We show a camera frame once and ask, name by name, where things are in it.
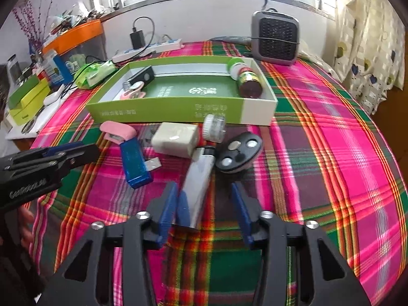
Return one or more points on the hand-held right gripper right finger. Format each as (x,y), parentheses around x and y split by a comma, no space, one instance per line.
(240,210)

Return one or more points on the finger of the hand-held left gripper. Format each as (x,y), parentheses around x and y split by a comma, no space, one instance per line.
(63,149)
(83,156)

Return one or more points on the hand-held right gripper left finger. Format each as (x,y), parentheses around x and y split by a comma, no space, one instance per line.
(169,207)

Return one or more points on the silver lighter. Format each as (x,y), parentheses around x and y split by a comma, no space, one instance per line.
(196,191)

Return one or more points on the plain pink clip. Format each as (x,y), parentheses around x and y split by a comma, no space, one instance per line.
(118,129)

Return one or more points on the blue card reader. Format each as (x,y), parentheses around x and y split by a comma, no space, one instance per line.
(135,165)

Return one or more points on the white plug charger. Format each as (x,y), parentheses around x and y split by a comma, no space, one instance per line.
(173,138)

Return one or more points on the pink clip with grey disc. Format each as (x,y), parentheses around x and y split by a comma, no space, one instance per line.
(134,94)

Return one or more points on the small clear jar white cap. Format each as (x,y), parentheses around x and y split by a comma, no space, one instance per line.
(214,128)

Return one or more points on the black rectangular device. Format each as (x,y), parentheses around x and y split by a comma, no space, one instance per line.
(143,76)

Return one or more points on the brown bottle red cap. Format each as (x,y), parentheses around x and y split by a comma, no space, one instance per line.
(250,86)

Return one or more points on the person's left hand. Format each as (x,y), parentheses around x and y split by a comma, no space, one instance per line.
(26,226)

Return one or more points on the white side board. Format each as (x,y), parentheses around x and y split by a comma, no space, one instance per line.
(44,118)

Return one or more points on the scissors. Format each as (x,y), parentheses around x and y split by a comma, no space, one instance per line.
(27,127)

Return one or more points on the yellow cardboard box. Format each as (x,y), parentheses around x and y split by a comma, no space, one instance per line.
(28,111)

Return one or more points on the dark green cardboard box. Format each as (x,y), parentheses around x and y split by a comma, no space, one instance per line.
(24,94)

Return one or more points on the green wet wipes pack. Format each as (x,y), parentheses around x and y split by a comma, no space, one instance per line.
(92,75)

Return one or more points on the blue and white carton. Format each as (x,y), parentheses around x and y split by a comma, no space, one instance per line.
(62,68)

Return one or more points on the pink green plaid blanket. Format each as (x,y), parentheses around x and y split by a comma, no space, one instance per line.
(318,165)

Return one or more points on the glass jar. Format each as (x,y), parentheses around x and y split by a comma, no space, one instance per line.
(14,70)

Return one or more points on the orange-lidded storage container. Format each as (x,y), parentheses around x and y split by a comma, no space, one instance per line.
(79,33)

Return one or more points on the purple flower branches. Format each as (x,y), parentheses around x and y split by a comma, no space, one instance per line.
(32,28)

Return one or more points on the pile of assorted clutter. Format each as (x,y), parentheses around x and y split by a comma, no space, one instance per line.
(63,24)

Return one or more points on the black power adapter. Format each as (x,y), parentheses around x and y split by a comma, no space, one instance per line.
(137,40)

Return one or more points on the white power strip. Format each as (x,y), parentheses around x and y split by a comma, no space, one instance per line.
(159,46)

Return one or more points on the grey floral cloth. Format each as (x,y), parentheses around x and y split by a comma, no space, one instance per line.
(236,40)

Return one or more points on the grey fan heater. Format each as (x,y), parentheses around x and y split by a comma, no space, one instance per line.
(275,36)

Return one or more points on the wooden wardrobe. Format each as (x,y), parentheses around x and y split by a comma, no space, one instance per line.
(398,108)

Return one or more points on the patterned cream curtain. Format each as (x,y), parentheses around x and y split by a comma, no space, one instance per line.
(366,38)

